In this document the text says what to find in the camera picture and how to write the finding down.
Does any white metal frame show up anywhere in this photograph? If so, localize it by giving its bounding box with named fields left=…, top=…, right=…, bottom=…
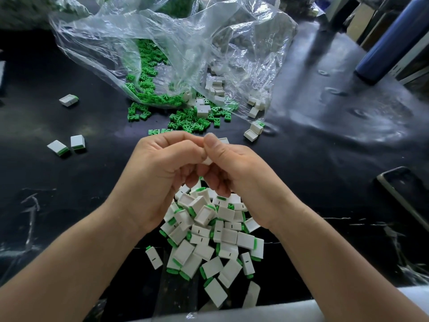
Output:
left=327, top=0, right=429, bottom=39

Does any person's left forearm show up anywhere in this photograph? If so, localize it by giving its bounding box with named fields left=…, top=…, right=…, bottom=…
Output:
left=0, top=206, right=143, bottom=322

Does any assembled white-green part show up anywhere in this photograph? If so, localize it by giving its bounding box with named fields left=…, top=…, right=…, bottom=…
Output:
left=59, top=93, right=80, bottom=107
left=145, top=246, right=164, bottom=270
left=70, top=135, right=87, bottom=152
left=47, top=139, right=70, bottom=157

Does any black smartphone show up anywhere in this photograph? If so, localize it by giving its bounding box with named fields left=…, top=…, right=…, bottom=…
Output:
left=377, top=166, right=429, bottom=231

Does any pile of assembled white-green pieces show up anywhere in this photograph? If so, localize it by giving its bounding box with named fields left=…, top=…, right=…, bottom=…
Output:
left=159, top=181, right=265, bottom=309

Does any heap of white caps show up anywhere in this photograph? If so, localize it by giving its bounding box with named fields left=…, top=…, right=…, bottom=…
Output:
left=194, top=72, right=266, bottom=144

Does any blue cylinder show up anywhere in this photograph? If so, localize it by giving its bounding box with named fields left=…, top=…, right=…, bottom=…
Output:
left=355, top=0, right=429, bottom=85

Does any large bag of assembled pieces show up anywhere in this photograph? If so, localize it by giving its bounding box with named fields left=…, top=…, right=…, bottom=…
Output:
left=0, top=0, right=91, bottom=30

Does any person's right forearm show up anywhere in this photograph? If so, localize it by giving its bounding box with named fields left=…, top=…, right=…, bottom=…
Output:
left=275, top=204, right=429, bottom=322

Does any person's left hand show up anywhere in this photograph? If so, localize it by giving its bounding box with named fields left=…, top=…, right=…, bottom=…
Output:
left=104, top=131, right=207, bottom=233

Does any pile of green clips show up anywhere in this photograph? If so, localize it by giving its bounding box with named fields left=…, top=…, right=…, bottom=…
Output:
left=126, top=38, right=265, bottom=136

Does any clear plastic bag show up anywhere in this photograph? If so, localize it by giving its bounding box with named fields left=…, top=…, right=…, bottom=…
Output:
left=49, top=0, right=299, bottom=111

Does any plastic bag full of green pieces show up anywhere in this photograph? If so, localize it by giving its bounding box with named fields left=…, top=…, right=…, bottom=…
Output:
left=97, top=0, right=201, bottom=19

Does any brown cardboard box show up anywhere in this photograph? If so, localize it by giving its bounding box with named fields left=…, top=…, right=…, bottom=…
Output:
left=346, top=3, right=376, bottom=43

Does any person's right hand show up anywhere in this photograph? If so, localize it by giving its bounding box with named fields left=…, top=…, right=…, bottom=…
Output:
left=198, top=132, right=303, bottom=231

